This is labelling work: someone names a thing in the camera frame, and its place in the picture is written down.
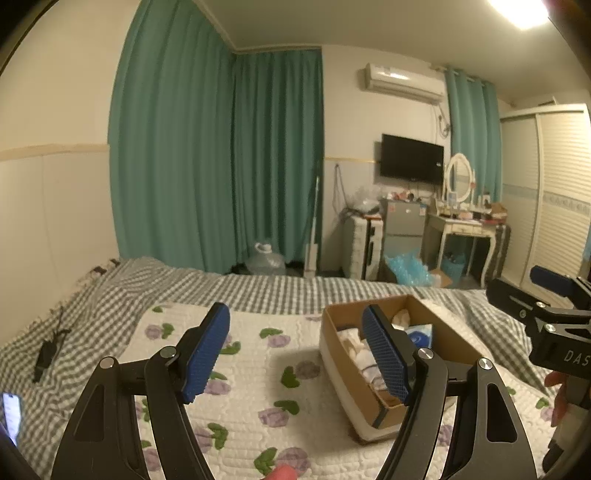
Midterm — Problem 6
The blue basket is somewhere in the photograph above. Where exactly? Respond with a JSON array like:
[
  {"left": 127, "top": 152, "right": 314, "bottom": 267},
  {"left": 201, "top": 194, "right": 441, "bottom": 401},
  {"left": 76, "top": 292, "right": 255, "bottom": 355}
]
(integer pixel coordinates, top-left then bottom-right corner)
[{"left": 441, "top": 254, "right": 467, "bottom": 282}]

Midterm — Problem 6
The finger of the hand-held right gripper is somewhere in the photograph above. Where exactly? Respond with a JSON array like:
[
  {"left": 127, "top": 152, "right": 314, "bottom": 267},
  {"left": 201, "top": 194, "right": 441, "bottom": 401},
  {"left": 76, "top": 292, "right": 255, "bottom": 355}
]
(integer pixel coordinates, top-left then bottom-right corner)
[
  {"left": 529, "top": 265, "right": 591, "bottom": 299},
  {"left": 486, "top": 276, "right": 551, "bottom": 325}
]

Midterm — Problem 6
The brown cardboard box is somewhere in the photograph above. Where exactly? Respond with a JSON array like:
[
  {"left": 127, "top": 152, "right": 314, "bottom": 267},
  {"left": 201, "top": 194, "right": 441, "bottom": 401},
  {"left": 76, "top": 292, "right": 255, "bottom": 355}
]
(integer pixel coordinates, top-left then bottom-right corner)
[{"left": 320, "top": 294, "right": 485, "bottom": 439}]

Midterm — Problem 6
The hanging wall cable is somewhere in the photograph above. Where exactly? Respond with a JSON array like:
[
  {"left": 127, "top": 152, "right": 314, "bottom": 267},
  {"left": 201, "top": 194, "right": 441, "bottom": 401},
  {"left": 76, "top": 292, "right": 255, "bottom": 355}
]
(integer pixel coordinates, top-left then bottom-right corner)
[{"left": 333, "top": 162, "right": 352, "bottom": 215}]

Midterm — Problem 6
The grey mini fridge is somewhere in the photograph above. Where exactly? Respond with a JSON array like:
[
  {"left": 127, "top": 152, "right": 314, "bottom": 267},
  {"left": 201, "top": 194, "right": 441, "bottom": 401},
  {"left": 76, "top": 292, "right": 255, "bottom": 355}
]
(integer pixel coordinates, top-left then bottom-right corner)
[{"left": 382, "top": 199, "right": 428, "bottom": 266}]

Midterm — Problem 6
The floral quilted mat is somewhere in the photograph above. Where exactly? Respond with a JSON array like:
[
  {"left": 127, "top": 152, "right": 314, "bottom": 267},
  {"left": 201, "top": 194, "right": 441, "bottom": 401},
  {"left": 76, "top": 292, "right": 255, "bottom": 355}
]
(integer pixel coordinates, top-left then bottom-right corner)
[{"left": 124, "top": 302, "right": 561, "bottom": 480}]

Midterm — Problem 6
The clear water jug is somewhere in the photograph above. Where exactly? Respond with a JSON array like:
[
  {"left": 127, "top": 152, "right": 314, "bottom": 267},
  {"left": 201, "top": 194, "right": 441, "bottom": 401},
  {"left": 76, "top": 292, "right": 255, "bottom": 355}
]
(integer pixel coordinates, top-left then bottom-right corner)
[{"left": 245, "top": 241, "right": 286, "bottom": 277}]

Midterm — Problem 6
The white louvred wardrobe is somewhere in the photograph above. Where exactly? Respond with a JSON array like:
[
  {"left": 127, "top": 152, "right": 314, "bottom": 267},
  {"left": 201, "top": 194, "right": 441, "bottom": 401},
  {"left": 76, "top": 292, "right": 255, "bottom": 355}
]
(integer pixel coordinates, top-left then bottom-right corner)
[{"left": 499, "top": 104, "right": 591, "bottom": 296}]

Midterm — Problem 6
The white suitcase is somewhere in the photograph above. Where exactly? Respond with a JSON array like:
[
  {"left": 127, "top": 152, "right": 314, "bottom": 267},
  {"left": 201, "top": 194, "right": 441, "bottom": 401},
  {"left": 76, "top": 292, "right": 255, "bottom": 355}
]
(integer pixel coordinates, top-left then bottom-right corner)
[{"left": 344, "top": 215, "right": 385, "bottom": 280}]

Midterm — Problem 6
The smartphone with lit screen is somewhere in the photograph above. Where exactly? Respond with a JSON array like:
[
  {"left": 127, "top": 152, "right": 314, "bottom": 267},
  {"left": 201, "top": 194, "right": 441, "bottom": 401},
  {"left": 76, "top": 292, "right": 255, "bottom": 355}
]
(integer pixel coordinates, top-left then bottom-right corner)
[{"left": 2, "top": 392, "right": 23, "bottom": 448}]

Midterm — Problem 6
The blue and white packet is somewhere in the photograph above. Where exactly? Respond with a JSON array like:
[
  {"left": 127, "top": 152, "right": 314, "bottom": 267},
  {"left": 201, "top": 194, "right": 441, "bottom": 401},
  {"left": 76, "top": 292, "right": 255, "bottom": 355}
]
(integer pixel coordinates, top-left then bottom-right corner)
[{"left": 406, "top": 323, "right": 435, "bottom": 349}]

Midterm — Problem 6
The wide green curtain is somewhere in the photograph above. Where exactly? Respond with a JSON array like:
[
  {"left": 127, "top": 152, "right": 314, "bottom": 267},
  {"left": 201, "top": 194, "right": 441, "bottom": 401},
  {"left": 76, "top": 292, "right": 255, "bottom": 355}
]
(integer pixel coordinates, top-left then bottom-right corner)
[{"left": 108, "top": 0, "right": 237, "bottom": 275}]

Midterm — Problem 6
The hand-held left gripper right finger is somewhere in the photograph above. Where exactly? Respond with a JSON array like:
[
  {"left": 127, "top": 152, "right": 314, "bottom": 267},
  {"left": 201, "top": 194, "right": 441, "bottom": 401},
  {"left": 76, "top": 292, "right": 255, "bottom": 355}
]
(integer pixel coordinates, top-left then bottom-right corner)
[{"left": 361, "top": 305, "right": 539, "bottom": 480}]

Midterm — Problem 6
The white and blue sock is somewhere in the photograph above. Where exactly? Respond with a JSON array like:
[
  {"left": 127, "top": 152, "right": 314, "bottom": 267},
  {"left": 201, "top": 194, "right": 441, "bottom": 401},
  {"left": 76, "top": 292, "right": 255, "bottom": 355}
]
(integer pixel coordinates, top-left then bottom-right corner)
[{"left": 360, "top": 351, "right": 386, "bottom": 386}]

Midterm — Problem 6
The narrow green curtain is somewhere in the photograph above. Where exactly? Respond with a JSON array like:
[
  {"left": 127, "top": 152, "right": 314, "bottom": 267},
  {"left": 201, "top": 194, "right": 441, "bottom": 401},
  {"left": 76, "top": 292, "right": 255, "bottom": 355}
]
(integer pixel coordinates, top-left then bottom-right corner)
[{"left": 444, "top": 67, "right": 503, "bottom": 204}]

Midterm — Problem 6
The black wall television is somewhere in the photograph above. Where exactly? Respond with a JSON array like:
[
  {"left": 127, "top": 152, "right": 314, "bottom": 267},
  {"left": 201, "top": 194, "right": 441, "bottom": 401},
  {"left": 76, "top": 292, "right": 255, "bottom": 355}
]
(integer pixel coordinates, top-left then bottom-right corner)
[{"left": 379, "top": 134, "right": 445, "bottom": 185}]

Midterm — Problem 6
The person's right hand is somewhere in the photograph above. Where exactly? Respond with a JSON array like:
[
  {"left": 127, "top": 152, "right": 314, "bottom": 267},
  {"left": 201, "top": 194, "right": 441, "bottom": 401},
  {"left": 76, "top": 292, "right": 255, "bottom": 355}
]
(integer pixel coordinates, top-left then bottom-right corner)
[{"left": 544, "top": 370, "right": 570, "bottom": 428}]

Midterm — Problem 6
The white air conditioner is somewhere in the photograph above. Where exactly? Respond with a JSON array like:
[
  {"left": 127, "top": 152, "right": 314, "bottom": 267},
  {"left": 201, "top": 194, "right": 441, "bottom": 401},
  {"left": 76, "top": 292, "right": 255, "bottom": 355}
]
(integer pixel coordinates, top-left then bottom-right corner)
[{"left": 360, "top": 63, "right": 445, "bottom": 104}]

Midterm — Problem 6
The black charger with cable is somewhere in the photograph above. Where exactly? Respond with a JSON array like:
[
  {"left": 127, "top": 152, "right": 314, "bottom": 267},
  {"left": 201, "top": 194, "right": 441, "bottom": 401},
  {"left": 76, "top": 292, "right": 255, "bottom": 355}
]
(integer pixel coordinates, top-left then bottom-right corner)
[{"left": 32, "top": 307, "right": 72, "bottom": 384}]

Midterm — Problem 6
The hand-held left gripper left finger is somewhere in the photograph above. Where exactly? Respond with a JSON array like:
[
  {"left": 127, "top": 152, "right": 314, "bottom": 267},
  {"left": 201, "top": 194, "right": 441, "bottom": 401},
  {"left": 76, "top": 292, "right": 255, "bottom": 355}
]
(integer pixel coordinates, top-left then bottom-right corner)
[{"left": 50, "top": 302, "right": 230, "bottom": 480}]

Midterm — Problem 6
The grey checked bedsheet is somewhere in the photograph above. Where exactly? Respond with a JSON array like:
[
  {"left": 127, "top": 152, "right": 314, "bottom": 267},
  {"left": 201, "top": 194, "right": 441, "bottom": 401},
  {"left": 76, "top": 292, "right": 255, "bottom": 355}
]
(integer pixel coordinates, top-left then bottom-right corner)
[{"left": 0, "top": 256, "right": 559, "bottom": 480}]

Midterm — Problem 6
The white stick mop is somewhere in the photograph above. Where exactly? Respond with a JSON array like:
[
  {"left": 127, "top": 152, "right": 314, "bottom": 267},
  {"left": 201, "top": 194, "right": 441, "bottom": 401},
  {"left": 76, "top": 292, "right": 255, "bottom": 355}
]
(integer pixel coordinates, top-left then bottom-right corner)
[{"left": 303, "top": 162, "right": 321, "bottom": 278}]

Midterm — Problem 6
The clear plastic bag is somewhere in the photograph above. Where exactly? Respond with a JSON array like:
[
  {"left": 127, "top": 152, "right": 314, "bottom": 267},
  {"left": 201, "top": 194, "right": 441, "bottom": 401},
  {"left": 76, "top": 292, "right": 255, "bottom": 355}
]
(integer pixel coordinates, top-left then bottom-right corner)
[{"left": 348, "top": 186, "right": 384, "bottom": 217}]

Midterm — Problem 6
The white dressing table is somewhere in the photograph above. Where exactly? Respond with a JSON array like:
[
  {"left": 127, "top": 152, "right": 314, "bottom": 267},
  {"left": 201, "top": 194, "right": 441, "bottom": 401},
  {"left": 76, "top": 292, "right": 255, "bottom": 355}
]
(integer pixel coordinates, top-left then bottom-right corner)
[{"left": 425, "top": 213, "right": 511, "bottom": 288}]

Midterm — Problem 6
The white oval mirror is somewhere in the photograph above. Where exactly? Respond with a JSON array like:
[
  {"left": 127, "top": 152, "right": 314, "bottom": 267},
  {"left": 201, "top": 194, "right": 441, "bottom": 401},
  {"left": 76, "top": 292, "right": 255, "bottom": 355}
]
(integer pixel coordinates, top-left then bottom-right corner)
[{"left": 443, "top": 153, "right": 476, "bottom": 204}]

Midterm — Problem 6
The ceiling light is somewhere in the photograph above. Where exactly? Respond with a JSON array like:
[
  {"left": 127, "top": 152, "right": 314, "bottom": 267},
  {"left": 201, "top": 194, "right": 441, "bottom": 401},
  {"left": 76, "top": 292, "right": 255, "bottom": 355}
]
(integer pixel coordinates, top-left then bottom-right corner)
[{"left": 489, "top": 0, "right": 550, "bottom": 31}]

